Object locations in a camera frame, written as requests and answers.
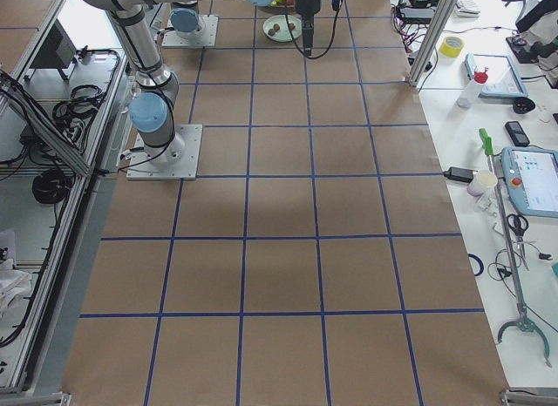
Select aluminium frame post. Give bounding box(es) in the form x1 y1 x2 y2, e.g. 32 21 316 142
408 0 457 86

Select yellow tape roll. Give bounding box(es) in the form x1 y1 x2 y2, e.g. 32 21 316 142
439 36 465 58

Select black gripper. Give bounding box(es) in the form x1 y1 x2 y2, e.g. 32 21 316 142
294 0 342 56

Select teach pendant tablet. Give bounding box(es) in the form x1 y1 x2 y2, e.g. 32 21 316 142
500 146 557 218

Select plastic bottle red cap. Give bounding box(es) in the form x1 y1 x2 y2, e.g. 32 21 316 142
456 69 488 109

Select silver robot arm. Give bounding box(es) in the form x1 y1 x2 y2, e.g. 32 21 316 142
169 1 205 38
83 0 343 161

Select paper cup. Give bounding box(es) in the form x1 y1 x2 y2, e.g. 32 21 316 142
466 170 498 197

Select black power adapter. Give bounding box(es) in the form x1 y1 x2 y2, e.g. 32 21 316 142
443 166 477 184

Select black scissors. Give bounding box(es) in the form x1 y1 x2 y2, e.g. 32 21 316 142
506 213 529 270

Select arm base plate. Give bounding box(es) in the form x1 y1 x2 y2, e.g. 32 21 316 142
162 15 219 49
126 125 203 180

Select reacher grabber tool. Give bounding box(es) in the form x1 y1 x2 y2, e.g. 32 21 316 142
479 128 552 368

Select light green plate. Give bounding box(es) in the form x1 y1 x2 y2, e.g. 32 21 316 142
262 14 302 43

